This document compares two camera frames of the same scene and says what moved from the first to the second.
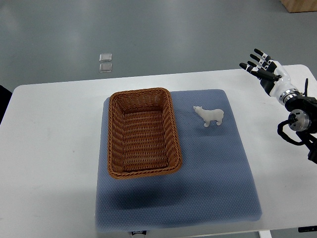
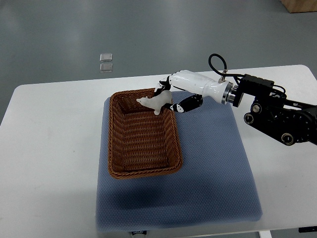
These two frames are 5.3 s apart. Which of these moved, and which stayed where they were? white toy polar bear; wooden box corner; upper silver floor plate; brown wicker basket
Moved: white toy polar bear
Stayed: wooden box corner; upper silver floor plate; brown wicker basket
